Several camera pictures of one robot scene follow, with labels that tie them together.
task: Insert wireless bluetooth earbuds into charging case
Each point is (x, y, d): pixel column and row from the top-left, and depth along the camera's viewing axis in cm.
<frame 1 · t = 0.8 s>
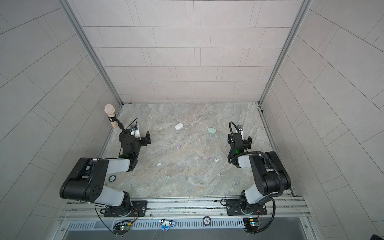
left hand: (142, 129, 92), fingers open
right hand: (240, 133, 94), fingers open
beige microphone on black stand: (109, 109, 79), point 27 cm above the table
white earbud charging case: (178, 126, 103), on the table
green earbud charging case: (211, 130, 102), on the table
pink earbud: (179, 146, 94), on the table
pink earbud 2: (208, 158, 89), on the table
white earbud: (159, 164, 86), on the table
white earbud 2: (217, 160, 88), on the table
green earbud: (168, 177, 82), on the table
green earbud 2: (218, 174, 84), on the table

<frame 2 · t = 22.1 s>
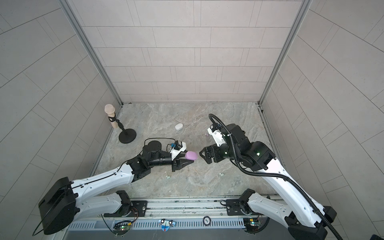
left hand: (192, 159, 70), fingers open
right hand: (206, 152, 64), fingers open
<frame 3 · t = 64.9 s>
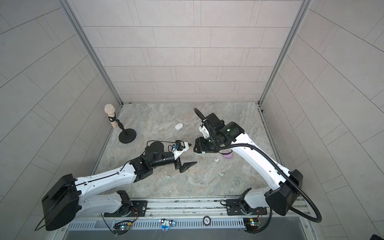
left hand: (194, 154, 71), fingers open
right hand: (197, 150, 70), fingers open
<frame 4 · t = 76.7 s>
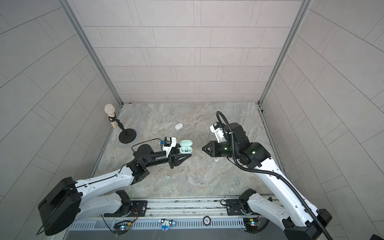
left hand: (190, 154, 67), fingers open
right hand: (202, 150, 66), fingers closed
